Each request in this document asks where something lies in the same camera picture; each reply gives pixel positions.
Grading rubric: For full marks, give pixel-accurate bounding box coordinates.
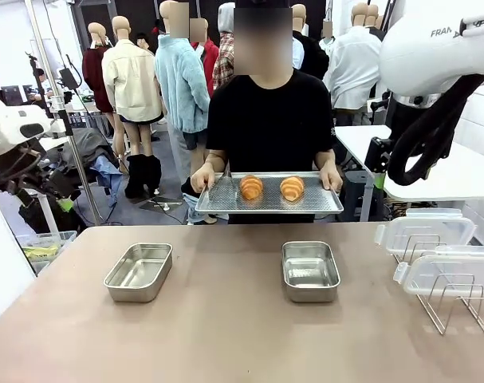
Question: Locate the person's right hand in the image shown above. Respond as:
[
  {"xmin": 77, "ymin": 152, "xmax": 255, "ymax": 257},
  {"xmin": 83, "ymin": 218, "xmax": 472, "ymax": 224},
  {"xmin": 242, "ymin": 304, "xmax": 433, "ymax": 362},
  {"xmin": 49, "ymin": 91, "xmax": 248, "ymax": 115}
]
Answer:
[{"xmin": 190, "ymin": 164, "xmax": 217, "ymax": 196}]

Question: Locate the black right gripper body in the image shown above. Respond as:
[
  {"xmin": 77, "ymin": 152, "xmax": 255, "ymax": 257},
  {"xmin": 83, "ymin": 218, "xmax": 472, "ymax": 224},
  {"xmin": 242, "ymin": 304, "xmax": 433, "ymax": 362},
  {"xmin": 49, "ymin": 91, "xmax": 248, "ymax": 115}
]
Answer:
[{"xmin": 363, "ymin": 136, "xmax": 395, "ymax": 175}]

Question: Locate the mannequin in cream jacket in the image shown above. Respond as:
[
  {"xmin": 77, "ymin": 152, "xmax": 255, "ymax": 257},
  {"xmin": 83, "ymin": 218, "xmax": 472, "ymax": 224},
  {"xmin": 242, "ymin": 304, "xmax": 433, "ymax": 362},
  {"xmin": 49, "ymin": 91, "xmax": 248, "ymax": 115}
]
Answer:
[{"xmin": 101, "ymin": 15, "xmax": 166, "ymax": 199}]

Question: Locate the person's right forearm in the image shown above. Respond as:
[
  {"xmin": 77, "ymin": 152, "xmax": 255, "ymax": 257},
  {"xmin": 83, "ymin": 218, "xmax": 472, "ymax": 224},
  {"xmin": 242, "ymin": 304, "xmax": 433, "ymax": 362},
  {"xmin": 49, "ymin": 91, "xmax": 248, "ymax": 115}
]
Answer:
[{"xmin": 201, "ymin": 149, "xmax": 227, "ymax": 176}]

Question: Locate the mannequin in white shirt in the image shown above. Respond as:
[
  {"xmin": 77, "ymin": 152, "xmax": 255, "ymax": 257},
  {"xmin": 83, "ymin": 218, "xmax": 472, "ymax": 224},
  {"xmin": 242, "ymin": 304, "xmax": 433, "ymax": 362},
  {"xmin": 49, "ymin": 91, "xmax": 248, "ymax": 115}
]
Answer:
[{"xmin": 323, "ymin": 2, "xmax": 383, "ymax": 120}]

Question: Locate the light blue denim cloth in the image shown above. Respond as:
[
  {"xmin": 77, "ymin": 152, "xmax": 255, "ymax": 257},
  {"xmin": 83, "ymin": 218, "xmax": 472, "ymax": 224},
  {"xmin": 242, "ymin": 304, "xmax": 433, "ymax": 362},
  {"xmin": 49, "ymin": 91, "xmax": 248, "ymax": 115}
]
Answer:
[{"xmin": 183, "ymin": 207, "xmax": 229, "ymax": 225}]

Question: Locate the black left arm cable bundle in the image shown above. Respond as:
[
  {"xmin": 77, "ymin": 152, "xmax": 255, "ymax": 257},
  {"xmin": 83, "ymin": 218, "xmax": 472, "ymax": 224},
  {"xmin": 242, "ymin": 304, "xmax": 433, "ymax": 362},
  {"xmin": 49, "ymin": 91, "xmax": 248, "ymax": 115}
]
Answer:
[{"xmin": 0, "ymin": 145, "xmax": 43, "ymax": 188}]

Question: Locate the clear plastic clip lid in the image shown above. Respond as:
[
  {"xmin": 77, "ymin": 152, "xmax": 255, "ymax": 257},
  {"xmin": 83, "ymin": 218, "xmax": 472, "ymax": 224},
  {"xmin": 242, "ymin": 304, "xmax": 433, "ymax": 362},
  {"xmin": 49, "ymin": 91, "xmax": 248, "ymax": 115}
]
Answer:
[
  {"xmin": 392, "ymin": 245, "xmax": 484, "ymax": 297},
  {"xmin": 374, "ymin": 208, "xmax": 478, "ymax": 256}
]

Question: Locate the blue garment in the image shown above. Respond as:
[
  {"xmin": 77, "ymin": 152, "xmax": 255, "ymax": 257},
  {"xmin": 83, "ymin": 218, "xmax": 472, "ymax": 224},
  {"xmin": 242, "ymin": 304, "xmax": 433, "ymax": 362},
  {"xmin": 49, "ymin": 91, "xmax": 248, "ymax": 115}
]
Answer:
[{"xmin": 89, "ymin": 155, "xmax": 122, "ymax": 208}]

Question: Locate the perforated metal baking tray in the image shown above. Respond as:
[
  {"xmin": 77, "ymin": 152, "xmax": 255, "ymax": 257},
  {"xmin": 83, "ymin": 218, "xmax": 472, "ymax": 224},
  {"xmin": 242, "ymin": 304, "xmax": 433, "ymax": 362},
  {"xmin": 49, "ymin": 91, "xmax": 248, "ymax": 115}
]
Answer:
[{"xmin": 195, "ymin": 171, "xmax": 344, "ymax": 215}]

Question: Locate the person in black T-shirt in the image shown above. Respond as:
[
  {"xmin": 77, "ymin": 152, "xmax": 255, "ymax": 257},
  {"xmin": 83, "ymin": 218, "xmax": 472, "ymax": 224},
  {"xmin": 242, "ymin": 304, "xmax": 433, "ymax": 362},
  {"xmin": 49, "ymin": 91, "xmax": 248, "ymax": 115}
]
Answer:
[{"xmin": 205, "ymin": 0, "xmax": 338, "ymax": 224}]

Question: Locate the mannequin in light blue shirt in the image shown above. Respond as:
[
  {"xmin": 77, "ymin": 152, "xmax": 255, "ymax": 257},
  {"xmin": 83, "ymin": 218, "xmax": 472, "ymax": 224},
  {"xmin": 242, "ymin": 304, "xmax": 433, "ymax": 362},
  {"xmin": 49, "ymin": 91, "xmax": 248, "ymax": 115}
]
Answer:
[{"xmin": 292, "ymin": 35, "xmax": 305, "ymax": 71}]

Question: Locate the mannequin in plaid shirt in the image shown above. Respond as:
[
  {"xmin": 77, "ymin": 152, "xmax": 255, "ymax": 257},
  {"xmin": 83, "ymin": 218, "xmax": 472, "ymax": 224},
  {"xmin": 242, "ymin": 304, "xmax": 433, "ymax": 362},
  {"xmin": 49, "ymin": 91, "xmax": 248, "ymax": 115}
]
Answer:
[{"xmin": 212, "ymin": 2, "xmax": 237, "ymax": 91}]

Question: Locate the mannequin in red jacket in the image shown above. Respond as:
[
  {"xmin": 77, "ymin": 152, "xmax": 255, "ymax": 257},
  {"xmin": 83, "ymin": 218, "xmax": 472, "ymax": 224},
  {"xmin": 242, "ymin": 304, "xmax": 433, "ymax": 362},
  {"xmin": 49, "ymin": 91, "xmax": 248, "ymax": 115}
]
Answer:
[{"xmin": 189, "ymin": 18, "xmax": 221, "ymax": 99}]

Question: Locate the shiny metal pole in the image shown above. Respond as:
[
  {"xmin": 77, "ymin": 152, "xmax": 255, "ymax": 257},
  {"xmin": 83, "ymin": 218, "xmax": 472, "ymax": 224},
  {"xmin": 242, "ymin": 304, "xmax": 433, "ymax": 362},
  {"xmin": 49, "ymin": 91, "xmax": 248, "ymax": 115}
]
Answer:
[{"xmin": 25, "ymin": 0, "xmax": 104, "ymax": 224}]

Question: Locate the rectangular stainless steel container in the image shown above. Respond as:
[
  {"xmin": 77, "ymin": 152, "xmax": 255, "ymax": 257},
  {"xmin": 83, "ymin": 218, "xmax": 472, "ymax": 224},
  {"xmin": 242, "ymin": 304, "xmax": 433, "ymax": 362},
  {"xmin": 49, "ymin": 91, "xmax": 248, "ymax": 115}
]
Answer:
[
  {"xmin": 281, "ymin": 240, "xmax": 341, "ymax": 303},
  {"xmin": 103, "ymin": 242, "xmax": 174, "ymax": 303}
]

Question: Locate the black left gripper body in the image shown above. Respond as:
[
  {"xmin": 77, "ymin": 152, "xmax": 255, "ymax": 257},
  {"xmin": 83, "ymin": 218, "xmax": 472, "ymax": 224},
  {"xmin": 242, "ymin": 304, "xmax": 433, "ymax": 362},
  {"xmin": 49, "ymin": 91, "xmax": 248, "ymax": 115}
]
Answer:
[{"xmin": 36, "ymin": 172, "xmax": 84, "ymax": 203}]

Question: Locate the golden croissant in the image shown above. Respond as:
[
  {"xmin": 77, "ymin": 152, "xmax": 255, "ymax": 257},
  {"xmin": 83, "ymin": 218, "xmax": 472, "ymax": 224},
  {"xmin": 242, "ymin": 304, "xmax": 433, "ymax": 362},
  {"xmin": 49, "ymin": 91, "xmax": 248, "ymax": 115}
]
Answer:
[
  {"xmin": 239, "ymin": 174, "xmax": 264, "ymax": 201},
  {"xmin": 279, "ymin": 175, "xmax": 305, "ymax": 202}
]

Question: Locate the dark plastic stool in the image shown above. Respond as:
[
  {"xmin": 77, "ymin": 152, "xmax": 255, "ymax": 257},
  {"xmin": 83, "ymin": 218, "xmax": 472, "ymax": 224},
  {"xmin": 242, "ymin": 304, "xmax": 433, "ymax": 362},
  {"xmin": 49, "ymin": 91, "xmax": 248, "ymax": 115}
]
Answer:
[{"xmin": 339, "ymin": 169, "xmax": 370, "ymax": 223}]

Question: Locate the black camera on stand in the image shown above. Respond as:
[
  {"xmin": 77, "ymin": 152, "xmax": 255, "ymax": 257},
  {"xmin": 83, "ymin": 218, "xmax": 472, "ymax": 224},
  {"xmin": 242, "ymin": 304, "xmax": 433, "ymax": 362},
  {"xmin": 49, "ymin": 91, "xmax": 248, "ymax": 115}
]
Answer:
[{"xmin": 57, "ymin": 53, "xmax": 83, "ymax": 89}]

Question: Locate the mannequin in light blue fleece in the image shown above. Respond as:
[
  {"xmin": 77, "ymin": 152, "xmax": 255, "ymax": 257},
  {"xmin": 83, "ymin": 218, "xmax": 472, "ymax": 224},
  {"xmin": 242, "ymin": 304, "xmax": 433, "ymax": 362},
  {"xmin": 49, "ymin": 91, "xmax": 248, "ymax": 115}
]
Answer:
[{"xmin": 153, "ymin": 0, "xmax": 211, "ymax": 188}]

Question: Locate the person's left forearm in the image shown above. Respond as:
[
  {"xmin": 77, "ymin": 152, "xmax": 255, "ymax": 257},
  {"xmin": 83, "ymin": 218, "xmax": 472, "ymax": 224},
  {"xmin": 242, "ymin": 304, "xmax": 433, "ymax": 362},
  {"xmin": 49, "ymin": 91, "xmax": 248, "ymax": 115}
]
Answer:
[{"xmin": 313, "ymin": 149, "xmax": 338, "ymax": 172}]

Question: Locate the white backdrop panel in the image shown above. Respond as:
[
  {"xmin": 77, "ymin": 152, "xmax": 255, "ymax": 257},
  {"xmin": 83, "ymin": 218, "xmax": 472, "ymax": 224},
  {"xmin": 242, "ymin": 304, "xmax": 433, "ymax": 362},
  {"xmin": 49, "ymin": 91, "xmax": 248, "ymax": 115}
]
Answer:
[{"xmin": 0, "ymin": 187, "xmax": 37, "ymax": 330}]

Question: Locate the mannequin in black white jacket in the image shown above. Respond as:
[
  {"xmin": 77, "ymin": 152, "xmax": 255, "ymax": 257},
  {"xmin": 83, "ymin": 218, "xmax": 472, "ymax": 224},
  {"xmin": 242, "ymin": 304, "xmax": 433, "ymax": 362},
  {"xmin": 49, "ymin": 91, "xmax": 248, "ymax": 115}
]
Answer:
[{"xmin": 364, "ymin": 3, "xmax": 388, "ymax": 41}]

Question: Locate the yellow bag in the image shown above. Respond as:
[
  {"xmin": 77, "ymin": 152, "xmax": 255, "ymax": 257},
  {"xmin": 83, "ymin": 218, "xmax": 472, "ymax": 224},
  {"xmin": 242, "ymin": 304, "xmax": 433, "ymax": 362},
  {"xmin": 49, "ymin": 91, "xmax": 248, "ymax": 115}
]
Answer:
[{"xmin": 22, "ymin": 245, "xmax": 60, "ymax": 260}]

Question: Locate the person's left hand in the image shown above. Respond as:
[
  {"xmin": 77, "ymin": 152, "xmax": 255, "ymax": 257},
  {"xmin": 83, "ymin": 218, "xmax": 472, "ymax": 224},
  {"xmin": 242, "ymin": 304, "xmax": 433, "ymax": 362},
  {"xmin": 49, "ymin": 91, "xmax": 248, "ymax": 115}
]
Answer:
[{"xmin": 319, "ymin": 165, "xmax": 344, "ymax": 192}]

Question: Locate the white side table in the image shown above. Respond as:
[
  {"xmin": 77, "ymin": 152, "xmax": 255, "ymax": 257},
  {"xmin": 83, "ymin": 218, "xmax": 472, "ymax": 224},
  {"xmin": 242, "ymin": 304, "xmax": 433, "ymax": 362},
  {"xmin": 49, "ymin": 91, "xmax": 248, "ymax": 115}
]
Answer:
[{"xmin": 335, "ymin": 124, "xmax": 484, "ymax": 223}]

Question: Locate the seated background person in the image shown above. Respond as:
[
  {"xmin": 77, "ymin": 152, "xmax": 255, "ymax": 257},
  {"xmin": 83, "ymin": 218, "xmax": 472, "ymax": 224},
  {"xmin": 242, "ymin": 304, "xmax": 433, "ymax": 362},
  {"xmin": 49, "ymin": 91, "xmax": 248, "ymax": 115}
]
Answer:
[{"xmin": 33, "ymin": 67, "xmax": 56, "ymax": 101}]

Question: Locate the background person with black hair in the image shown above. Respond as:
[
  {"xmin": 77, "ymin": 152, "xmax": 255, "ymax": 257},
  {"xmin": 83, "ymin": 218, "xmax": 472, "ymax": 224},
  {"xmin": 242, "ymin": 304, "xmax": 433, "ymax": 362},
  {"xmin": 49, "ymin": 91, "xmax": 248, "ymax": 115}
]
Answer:
[{"xmin": 136, "ymin": 34, "xmax": 155, "ymax": 55}]

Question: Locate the mannequin in dark red sweater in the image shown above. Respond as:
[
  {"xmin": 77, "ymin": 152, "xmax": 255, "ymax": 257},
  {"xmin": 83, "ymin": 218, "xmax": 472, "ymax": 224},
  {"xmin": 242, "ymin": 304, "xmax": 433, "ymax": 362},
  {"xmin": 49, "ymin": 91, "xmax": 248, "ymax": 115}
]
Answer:
[{"xmin": 81, "ymin": 22, "xmax": 116, "ymax": 135}]

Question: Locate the metal wire rack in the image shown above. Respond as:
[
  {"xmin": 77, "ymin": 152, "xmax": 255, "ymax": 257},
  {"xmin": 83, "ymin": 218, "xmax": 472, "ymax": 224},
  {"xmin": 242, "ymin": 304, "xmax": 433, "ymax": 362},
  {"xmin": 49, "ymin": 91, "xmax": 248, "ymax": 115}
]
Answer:
[{"xmin": 392, "ymin": 235, "xmax": 484, "ymax": 336}]

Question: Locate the dark grey garment pile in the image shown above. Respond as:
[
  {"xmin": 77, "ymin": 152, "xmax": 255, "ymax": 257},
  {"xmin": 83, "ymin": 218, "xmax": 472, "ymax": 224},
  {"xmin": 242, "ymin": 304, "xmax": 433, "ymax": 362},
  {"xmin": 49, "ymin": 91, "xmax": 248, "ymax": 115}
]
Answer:
[{"xmin": 68, "ymin": 127, "xmax": 120, "ymax": 171}]

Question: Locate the clear plastic storage bin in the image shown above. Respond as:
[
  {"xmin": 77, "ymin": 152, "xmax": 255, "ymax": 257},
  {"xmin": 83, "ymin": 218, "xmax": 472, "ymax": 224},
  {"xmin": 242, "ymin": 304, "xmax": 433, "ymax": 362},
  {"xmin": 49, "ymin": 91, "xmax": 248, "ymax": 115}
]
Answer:
[{"xmin": 16, "ymin": 230, "xmax": 78, "ymax": 276}]

